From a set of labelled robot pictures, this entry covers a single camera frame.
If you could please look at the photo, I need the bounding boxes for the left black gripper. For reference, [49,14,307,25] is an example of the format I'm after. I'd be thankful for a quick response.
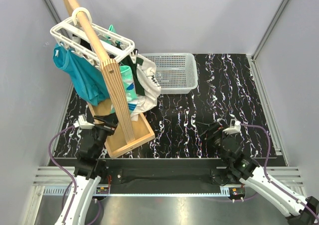
[91,111,123,157]

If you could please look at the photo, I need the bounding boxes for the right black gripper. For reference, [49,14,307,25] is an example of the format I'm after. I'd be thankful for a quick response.
[195,121,231,164]

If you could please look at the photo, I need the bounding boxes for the white plastic clip hanger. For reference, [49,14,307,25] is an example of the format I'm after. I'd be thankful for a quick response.
[50,7,138,69]

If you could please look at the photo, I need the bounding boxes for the black white striped sock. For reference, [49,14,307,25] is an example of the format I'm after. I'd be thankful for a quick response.
[72,34,92,50]

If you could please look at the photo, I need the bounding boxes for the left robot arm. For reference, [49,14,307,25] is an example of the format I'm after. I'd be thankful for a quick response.
[53,113,119,225]

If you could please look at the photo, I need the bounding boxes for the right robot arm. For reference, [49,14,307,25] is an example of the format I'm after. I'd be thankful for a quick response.
[200,119,319,225]

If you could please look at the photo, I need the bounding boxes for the wooden tray base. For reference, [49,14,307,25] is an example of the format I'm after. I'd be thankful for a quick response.
[88,103,155,159]

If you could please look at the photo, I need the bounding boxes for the teal cloth garment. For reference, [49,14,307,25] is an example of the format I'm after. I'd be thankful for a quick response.
[53,44,110,106]

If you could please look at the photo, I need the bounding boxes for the green white sock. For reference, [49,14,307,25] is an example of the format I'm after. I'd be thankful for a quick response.
[121,54,161,121]

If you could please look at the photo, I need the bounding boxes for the wooden pole stand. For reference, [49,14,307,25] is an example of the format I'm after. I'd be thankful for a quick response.
[66,0,135,143]

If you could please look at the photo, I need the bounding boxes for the grey plastic basket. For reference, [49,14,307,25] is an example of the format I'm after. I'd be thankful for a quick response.
[143,53,198,95]

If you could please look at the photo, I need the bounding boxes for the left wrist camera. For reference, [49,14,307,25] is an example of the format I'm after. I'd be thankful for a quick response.
[73,114,94,129]

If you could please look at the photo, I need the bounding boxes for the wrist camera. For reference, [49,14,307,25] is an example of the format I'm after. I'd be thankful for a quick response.
[223,119,241,135]
[73,114,94,129]

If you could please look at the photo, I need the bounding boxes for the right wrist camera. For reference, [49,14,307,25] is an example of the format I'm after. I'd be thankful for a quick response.
[223,119,241,135]

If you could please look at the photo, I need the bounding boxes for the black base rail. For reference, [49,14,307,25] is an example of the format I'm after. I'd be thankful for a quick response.
[49,157,255,186]

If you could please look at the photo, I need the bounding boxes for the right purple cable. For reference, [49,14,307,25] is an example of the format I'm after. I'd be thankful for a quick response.
[239,123,319,223]

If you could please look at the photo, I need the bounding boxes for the purple cable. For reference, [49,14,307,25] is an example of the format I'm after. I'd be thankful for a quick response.
[239,123,319,223]
[48,124,103,225]

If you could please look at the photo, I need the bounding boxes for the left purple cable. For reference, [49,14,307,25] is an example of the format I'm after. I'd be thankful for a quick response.
[48,124,103,225]

